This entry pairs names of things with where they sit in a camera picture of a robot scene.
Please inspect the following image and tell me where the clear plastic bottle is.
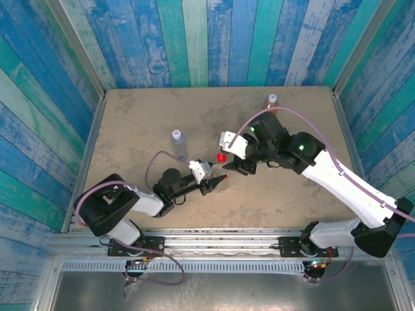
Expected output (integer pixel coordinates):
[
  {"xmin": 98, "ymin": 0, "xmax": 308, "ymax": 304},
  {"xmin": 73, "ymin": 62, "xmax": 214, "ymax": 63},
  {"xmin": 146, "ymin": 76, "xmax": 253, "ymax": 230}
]
[{"xmin": 171, "ymin": 137, "xmax": 189, "ymax": 162}]

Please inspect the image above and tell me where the controller board with LEDs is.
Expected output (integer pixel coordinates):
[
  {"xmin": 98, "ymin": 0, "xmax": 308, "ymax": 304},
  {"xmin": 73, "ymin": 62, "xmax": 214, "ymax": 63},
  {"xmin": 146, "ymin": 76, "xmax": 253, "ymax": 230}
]
[
  {"xmin": 303, "ymin": 258, "xmax": 332, "ymax": 280},
  {"xmin": 124, "ymin": 257, "xmax": 153, "ymax": 281}
]

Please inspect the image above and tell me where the steel sheet panel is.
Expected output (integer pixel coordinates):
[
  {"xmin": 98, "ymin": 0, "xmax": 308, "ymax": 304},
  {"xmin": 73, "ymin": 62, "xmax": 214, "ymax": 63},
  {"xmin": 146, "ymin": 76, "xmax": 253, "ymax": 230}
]
[{"xmin": 50, "ymin": 271, "xmax": 400, "ymax": 305}]

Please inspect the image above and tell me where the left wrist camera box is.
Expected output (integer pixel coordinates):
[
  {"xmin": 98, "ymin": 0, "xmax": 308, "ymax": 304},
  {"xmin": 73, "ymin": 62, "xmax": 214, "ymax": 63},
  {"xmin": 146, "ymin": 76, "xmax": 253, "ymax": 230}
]
[{"xmin": 188, "ymin": 159, "xmax": 214, "ymax": 185}]

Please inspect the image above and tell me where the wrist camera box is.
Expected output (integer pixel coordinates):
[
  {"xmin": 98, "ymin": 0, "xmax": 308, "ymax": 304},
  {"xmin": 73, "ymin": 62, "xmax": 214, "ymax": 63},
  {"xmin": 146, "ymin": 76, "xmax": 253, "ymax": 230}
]
[
  {"xmin": 217, "ymin": 130, "xmax": 250, "ymax": 160},
  {"xmin": 188, "ymin": 159, "xmax": 214, "ymax": 185}
]

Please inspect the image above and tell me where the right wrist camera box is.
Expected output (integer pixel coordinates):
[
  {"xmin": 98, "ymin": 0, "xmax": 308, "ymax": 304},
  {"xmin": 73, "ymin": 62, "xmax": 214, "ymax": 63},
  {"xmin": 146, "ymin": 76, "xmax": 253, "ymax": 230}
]
[{"xmin": 217, "ymin": 130, "xmax": 250, "ymax": 160}]

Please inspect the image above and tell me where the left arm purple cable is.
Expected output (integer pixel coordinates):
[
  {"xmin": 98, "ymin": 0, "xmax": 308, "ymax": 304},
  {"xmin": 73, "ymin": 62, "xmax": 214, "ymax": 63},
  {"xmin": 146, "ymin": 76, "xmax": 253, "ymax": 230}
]
[{"xmin": 76, "ymin": 150, "xmax": 192, "ymax": 286}]

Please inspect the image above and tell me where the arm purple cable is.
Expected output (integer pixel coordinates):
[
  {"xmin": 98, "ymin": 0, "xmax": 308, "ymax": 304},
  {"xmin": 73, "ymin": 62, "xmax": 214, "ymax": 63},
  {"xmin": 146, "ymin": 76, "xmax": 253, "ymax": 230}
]
[
  {"xmin": 228, "ymin": 106, "xmax": 415, "ymax": 283},
  {"xmin": 76, "ymin": 150, "xmax": 192, "ymax": 286}
]

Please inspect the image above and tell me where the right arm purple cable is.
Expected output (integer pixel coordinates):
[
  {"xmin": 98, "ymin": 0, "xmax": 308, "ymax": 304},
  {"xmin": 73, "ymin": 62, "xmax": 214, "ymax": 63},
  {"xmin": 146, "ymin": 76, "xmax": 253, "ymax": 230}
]
[{"xmin": 228, "ymin": 106, "xmax": 415, "ymax": 283}]

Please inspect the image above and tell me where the aluminium rail frame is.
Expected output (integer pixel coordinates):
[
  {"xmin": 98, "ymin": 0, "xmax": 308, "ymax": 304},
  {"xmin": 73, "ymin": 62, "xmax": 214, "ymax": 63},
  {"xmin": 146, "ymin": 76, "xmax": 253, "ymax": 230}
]
[{"xmin": 48, "ymin": 227, "xmax": 399, "ymax": 260}]

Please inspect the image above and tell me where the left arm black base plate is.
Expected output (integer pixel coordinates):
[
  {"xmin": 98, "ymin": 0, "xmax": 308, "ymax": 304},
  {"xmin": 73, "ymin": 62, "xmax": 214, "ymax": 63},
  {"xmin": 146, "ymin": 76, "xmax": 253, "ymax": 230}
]
[{"xmin": 108, "ymin": 235, "xmax": 165, "ymax": 258}]

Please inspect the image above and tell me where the aluminium table side rail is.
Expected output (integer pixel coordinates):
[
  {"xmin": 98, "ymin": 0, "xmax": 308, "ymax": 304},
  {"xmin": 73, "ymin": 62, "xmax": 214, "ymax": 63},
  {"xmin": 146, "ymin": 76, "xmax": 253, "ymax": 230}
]
[
  {"xmin": 330, "ymin": 89, "xmax": 384, "ymax": 233},
  {"xmin": 60, "ymin": 95, "xmax": 108, "ymax": 233}
]

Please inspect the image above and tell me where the slotted grey cable duct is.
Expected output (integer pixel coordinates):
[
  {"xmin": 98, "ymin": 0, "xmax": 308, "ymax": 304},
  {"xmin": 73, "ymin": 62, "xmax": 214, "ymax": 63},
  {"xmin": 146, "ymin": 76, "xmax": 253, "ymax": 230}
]
[{"xmin": 60, "ymin": 260, "xmax": 307, "ymax": 275}]

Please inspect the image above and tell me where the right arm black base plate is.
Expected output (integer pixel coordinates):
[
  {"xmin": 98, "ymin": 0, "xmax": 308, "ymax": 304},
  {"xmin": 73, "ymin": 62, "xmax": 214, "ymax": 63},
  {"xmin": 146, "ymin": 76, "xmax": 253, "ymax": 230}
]
[{"xmin": 278, "ymin": 236, "xmax": 339, "ymax": 259}]

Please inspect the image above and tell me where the aluminium corner post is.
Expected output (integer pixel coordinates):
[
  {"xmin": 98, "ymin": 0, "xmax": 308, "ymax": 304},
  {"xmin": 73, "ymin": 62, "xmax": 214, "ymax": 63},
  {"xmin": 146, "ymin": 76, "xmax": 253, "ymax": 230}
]
[
  {"xmin": 332, "ymin": 0, "xmax": 398, "ymax": 95},
  {"xmin": 43, "ymin": 0, "xmax": 107, "ymax": 100}
]

